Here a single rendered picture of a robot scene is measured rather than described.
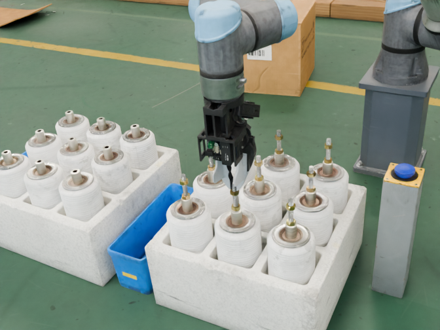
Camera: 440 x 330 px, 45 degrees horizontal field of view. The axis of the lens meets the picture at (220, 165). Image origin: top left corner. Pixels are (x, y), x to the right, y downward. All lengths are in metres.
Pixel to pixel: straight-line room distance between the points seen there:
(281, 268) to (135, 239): 0.46
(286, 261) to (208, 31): 0.46
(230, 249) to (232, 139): 0.26
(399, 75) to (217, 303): 0.79
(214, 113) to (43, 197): 0.62
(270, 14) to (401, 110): 0.74
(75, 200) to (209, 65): 0.56
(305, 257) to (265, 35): 0.43
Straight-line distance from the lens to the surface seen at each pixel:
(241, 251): 1.08
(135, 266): 1.27
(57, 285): 1.42
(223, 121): 0.92
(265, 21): 0.90
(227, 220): 1.10
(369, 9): 3.00
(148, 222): 1.40
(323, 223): 1.13
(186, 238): 1.13
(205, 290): 1.16
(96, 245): 1.30
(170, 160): 1.47
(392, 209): 1.15
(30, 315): 1.38
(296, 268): 1.05
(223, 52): 0.85
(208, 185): 1.20
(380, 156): 1.65
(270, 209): 1.16
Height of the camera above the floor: 0.94
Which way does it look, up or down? 33 degrees down
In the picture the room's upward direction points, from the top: 5 degrees counter-clockwise
